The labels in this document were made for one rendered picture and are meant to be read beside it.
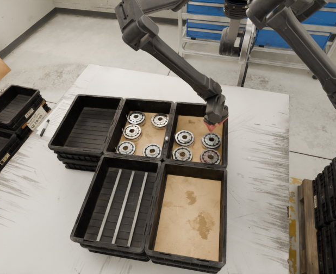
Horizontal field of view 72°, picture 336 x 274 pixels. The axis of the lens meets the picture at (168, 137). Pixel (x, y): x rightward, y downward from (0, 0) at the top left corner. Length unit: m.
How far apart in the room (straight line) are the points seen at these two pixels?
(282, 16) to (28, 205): 1.40
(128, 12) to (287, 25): 0.46
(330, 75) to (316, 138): 1.82
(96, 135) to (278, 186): 1.04
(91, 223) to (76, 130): 0.58
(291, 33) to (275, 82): 2.33
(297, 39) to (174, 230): 0.83
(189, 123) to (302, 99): 1.85
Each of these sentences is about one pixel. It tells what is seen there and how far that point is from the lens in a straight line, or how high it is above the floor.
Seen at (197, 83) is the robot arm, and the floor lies 1.26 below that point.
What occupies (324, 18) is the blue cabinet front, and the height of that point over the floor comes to 0.68.
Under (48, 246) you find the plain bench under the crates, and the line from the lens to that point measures 1.35.
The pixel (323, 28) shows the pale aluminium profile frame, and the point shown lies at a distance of 2.97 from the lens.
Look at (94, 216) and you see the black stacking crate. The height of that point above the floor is 0.83.
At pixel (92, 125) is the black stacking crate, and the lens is 1.45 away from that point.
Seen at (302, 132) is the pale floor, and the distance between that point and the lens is 2.64.
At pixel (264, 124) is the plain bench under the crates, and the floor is 0.70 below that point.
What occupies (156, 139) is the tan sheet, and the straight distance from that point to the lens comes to 1.29.
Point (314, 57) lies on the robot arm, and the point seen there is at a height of 1.45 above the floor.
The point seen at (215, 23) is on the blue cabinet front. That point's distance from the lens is 2.95.
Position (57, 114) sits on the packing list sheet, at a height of 0.70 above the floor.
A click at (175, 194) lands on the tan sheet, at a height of 0.83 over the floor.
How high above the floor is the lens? 1.86
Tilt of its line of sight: 53 degrees down
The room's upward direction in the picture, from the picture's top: 5 degrees counter-clockwise
